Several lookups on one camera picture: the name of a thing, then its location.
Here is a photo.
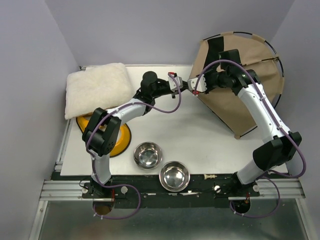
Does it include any aluminium extrusion rail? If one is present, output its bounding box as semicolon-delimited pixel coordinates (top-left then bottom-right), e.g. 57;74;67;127
38;177;306;201

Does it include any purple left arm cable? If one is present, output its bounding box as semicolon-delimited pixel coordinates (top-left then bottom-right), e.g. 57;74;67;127
85;71;182;220

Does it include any steel pet bowl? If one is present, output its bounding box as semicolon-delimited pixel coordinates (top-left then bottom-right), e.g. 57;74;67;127
158;161;191;193
133;142;163;170

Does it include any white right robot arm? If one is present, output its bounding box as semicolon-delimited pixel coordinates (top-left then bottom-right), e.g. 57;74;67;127
201;49;302;196

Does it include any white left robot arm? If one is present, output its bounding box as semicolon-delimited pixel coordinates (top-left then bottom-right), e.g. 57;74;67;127
82;71;194;198

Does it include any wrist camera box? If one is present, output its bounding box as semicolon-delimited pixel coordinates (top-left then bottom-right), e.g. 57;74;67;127
187;74;207;96
167;72;183;92

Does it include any white chess piece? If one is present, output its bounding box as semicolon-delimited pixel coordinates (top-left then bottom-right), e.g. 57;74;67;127
204;174;217;180

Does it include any white fluffy pet cushion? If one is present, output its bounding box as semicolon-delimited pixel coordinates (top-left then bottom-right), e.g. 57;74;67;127
64;63;134;120

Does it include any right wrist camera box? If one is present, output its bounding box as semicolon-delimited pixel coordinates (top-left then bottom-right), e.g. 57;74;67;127
187;74;207;96

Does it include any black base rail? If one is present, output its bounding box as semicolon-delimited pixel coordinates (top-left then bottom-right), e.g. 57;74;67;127
82;174;260;209

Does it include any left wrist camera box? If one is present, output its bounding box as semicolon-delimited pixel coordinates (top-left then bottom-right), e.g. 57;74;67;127
167;72;183;92

